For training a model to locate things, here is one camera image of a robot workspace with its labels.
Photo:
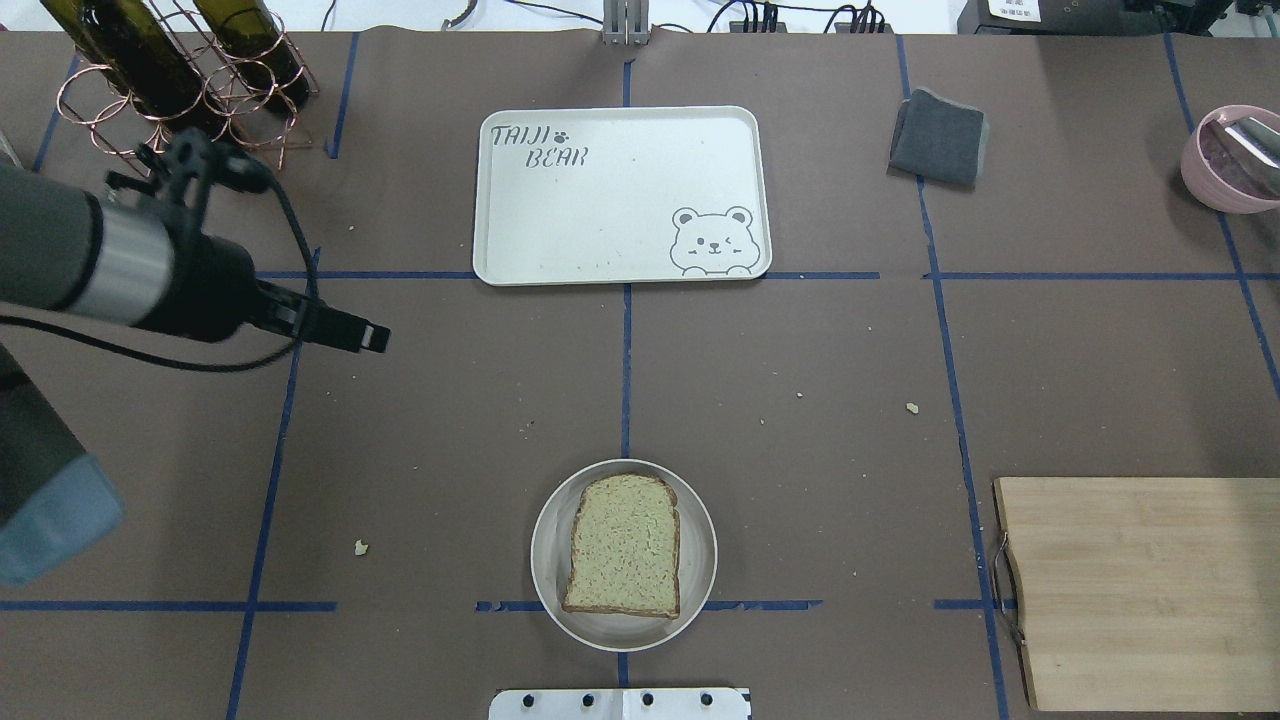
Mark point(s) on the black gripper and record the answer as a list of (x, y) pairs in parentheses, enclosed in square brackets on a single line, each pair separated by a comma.
[(207, 283)]

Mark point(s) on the round white plate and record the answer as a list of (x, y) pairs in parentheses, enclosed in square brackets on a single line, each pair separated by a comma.
[(550, 559)]

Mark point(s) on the bread slice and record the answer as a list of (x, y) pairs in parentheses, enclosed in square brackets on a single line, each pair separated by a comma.
[(625, 549)]

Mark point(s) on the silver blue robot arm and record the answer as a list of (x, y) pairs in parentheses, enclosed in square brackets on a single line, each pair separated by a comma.
[(134, 275)]

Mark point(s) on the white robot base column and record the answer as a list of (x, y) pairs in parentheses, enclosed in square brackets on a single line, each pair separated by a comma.
[(623, 703)]

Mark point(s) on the cream bear serving tray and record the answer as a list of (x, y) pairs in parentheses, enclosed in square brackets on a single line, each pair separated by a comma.
[(620, 195)]

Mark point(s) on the green wine bottle middle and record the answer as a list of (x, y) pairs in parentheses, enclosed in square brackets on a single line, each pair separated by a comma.
[(248, 33)]

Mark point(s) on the green wine bottle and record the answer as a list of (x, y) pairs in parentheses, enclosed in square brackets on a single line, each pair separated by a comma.
[(127, 37), (248, 33)]

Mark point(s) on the green wine bottle front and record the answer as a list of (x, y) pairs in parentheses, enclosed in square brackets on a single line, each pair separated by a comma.
[(127, 37)]

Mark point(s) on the folded grey cloth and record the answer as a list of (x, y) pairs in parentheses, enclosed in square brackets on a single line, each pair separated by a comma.
[(939, 139)]

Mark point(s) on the black computer box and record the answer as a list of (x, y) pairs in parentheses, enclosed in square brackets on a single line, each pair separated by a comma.
[(1070, 18)]

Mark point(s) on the wooden cutting board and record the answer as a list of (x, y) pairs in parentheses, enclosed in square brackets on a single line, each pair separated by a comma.
[(1144, 594)]

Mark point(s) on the pink bowl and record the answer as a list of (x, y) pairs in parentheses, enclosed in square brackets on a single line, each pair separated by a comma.
[(1217, 180)]

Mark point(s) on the metal scoop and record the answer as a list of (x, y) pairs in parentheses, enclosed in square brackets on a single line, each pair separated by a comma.
[(1249, 141)]

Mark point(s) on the copper wire bottle rack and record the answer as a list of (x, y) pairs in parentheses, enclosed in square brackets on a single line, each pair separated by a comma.
[(89, 98)]

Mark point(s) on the aluminium frame post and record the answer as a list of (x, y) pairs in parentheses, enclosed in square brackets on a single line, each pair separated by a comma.
[(626, 22)]

